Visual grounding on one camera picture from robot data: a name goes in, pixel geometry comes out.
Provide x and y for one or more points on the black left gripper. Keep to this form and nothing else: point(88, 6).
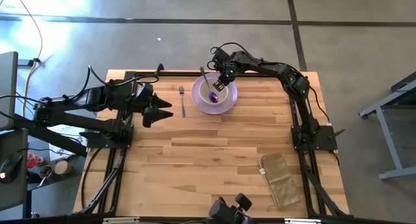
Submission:
point(144, 95)

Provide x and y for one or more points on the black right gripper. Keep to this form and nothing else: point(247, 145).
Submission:
point(229, 69)

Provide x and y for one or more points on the iridescent metal spoon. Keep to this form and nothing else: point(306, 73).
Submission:
point(213, 96)

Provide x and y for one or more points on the white bowl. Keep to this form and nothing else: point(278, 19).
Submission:
point(222, 99)

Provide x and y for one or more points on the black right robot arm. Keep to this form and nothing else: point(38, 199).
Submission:
point(276, 69)

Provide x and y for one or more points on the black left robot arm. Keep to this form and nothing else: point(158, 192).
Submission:
point(81, 115)

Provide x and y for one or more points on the purple plate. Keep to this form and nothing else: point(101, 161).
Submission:
point(214, 109)

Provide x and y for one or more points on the brown paper cup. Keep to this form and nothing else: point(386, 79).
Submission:
point(62, 167)

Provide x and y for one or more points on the olive cloth napkin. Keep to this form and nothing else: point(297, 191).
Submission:
point(281, 181)

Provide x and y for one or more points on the metal mug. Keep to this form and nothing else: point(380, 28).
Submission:
point(45, 172)

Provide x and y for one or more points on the red patterned object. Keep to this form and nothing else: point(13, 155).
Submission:
point(34, 159)

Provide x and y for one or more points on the grey monitor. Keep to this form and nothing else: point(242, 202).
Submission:
point(8, 87)

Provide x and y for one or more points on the black computer mouse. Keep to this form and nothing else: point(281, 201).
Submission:
point(9, 167)

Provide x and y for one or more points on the black desk surface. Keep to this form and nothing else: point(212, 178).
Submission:
point(14, 194)

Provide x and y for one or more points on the grey metal table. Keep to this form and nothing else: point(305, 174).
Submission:
point(390, 136)

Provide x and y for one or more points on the black aluminium table frame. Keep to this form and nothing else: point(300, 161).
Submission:
point(182, 74)

